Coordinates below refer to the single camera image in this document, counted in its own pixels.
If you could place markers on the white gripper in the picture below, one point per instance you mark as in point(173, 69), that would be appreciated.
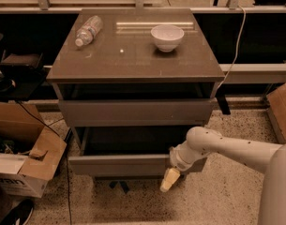
point(177, 160)

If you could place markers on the grey drawer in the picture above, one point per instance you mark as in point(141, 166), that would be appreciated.
point(127, 152)
point(123, 113)

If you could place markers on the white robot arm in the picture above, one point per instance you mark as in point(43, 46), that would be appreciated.
point(263, 157)

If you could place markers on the grey top drawer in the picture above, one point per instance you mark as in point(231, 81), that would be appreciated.
point(123, 113)

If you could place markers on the grey drawer cabinet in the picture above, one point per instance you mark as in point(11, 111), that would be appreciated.
point(123, 63)

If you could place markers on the open cardboard box left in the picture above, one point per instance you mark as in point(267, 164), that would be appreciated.
point(30, 152)

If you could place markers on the cardboard box right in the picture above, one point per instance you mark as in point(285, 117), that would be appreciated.
point(277, 112)

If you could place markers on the white ceramic bowl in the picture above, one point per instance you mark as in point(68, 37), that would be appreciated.
point(167, 37)

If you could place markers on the black shoe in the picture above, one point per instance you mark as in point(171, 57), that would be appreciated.
point(20, 214)

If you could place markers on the clear plastic water bottle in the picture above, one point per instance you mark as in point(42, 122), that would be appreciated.
point(88, 31)

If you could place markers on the black side table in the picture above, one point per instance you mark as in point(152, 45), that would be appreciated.
point(19, 89)

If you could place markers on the dark tray on table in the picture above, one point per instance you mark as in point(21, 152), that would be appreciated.
point(21, 65)

